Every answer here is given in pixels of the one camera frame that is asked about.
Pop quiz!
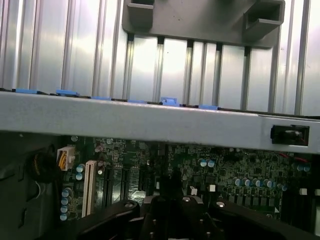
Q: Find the short black expansion slot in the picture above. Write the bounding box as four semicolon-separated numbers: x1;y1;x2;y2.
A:
138;169;148;191

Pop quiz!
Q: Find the white expansion slot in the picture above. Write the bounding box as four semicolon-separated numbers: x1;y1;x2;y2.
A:
81;159;98;218

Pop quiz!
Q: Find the green motherboard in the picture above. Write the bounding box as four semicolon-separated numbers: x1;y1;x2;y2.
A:
57;134;320;226

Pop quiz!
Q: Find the grey parts rack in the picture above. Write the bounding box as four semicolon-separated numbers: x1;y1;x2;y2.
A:
121;0;286;50

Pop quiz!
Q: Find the white power connector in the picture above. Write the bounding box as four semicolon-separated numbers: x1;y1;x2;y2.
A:
56;146;76;171

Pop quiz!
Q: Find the long black expansion slot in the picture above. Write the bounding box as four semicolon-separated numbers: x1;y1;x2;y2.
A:
102;167;114;205
121;167;131;201

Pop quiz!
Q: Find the grey open PC case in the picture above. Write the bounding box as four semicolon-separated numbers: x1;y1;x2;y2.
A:
0;87;320;240

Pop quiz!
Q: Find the red black twisted wire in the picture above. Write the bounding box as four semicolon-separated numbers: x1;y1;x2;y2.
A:
277;152;311;163

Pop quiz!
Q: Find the black sleeved power cable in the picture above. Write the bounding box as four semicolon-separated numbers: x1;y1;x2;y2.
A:
29;152;62;184

